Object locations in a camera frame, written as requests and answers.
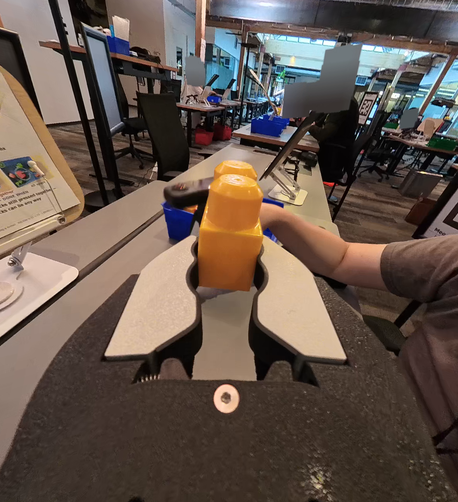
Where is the green box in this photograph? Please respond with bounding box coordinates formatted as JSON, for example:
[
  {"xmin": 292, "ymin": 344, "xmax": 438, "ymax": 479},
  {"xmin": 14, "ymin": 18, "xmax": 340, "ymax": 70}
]
[{"xmin": 427, "ymin": 136, "xmax": 458, "ymax": 152}]

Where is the framed marker sign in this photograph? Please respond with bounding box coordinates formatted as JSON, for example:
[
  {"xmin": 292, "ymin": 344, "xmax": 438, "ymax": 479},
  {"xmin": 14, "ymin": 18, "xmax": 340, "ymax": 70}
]
[{"xmin": 412, "ymin": 157, "xmax": 458, "ymax": 240}]

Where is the small marker sign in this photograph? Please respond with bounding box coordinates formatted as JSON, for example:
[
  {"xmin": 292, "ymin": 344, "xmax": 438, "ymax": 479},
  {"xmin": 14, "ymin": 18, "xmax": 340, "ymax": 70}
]
[{"xmin": 356, "ymin": 91, "xmax": 379, "ymax": 126}]

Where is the yellow two-stud block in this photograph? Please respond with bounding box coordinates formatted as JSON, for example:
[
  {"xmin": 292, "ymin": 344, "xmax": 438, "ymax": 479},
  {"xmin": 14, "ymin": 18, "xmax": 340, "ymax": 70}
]
[{"xmin": 198, "ymin": 160, "xmax": 264, "ymax": 292}]

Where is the grey bin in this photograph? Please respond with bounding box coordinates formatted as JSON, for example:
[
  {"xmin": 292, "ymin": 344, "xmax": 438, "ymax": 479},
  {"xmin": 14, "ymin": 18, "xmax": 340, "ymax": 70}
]
[{"xmin": 399, "ymin": 169, "xmax": 444, "ymax": 198}]

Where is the white stand base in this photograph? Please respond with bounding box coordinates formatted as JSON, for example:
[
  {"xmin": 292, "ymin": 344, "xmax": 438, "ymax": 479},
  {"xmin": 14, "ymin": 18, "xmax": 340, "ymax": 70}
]
[{"xmin": 0, "ymin": 241, "xmax": 80, "ymax": 353}]

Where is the small blue bin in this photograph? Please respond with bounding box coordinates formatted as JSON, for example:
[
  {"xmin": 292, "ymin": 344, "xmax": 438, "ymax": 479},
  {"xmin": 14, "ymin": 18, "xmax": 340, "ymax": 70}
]
[{"xmin": 250, "ymin": 115, "xmax": 289, "ymax": 138}]

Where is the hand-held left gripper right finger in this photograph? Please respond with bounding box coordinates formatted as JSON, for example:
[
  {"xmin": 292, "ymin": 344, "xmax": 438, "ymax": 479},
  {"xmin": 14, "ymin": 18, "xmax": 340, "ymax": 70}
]
[{"xmin": 251, "ymin": 235, "xmax": 348, "ymax": 364}]

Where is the long wooden desk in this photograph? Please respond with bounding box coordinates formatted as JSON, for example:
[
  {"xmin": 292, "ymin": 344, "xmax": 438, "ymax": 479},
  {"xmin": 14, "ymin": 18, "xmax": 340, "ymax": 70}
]
[{"xmin": 39, "ymin": 40, "xmax": 179, "ymax": 95}]

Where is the cardboard box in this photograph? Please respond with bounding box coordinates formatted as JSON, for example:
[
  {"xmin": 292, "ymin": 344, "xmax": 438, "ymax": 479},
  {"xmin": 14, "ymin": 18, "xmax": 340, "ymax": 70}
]
[{"xmin": 404, "ymin": 197, "xmax": 436, "ymax": 226}]

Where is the black office chair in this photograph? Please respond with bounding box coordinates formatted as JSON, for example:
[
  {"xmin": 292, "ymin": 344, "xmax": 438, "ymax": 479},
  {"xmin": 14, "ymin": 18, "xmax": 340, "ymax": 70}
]
[{"xmin": 136, "ymin": 92, "xmax": 191, "ymax": 182}]

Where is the instruction sheet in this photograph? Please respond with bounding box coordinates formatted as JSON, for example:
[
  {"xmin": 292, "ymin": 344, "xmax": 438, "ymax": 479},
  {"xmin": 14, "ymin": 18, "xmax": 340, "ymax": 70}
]
[{"xmin": 0, "ymin": 39, "xmax": 81, "ymax": 248}]

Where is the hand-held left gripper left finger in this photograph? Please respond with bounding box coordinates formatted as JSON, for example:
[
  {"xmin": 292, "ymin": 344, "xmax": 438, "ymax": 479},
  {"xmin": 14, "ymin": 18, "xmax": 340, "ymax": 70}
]
[{"xmin": 103, "ymin": 235, "xmax": 203, "ymax": 361}]

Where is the plain blue object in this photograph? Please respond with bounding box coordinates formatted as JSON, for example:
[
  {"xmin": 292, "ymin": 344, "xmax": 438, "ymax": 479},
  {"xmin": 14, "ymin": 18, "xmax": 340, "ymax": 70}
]
[{"xmin": 161, "ymin": 198, "xmax": 284, "ymax": 242}]

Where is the person's brown shirt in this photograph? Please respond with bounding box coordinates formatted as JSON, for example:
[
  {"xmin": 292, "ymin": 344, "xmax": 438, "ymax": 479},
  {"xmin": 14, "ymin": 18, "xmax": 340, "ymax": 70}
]
[{"xmin": 381, "ymin": 233, "xmax": 458, "ymax": 502}]

